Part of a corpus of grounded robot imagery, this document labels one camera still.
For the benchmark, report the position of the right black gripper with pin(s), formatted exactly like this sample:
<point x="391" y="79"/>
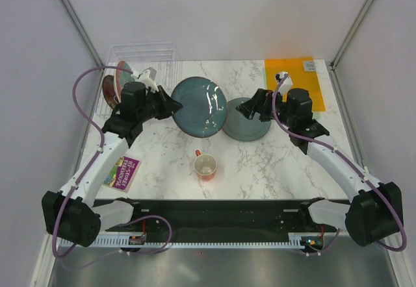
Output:
<point x="262" y="99"/>

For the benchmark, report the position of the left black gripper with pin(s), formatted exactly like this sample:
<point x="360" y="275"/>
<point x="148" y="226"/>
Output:
<point x="169" y="106"/>

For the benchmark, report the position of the grey-green plate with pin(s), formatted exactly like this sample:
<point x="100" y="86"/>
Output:
<point x="239" y="128"/>

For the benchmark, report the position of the teal glazed plate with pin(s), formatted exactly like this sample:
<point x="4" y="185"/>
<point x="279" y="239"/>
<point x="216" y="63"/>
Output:
<point x="204" y="109"/>

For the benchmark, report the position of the red teal floral plate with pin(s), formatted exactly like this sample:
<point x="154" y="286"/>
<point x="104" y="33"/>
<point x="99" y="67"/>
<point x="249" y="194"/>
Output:
<point x="122" y="76"/>

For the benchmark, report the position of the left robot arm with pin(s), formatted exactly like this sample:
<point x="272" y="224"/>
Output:
<point x="70" y="213"/>

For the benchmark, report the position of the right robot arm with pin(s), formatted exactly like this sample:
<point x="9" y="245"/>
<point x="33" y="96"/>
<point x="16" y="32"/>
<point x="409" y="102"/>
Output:
<point x="374" y="211"/>

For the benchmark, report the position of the orange cutting board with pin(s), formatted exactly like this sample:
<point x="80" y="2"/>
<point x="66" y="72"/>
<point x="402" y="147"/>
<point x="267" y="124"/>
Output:
<point x="303" y="74"/>

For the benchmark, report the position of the orange mug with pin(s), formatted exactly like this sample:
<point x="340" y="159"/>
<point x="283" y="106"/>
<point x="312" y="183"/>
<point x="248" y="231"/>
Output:
<point x="205" y="166"/>

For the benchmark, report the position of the purple treehouse book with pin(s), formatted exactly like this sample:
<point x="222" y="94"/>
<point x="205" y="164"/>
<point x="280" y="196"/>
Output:
<point x="122" y="174"/>

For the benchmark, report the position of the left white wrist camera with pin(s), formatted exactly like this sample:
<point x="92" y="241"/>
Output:
<point x="147" y="77"/>

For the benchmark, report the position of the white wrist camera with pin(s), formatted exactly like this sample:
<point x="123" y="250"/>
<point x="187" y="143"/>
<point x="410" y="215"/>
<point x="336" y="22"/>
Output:
<point x="284" y="82"/>
<point x="147" y="77"/>

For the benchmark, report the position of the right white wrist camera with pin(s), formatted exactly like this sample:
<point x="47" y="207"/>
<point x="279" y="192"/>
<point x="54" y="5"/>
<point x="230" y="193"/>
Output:
<point x="284" y="82"/>

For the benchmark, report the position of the white wire dish rack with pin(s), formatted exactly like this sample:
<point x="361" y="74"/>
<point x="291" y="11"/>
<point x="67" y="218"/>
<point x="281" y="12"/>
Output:
<point x="161" y="56"/>

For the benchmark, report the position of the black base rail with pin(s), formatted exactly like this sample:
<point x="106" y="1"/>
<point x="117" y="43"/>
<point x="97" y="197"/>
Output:
<point x="221" y="219"/>

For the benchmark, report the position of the white cable duct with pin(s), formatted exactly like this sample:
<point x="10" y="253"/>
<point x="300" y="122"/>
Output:
<point x="131" y="241"/>

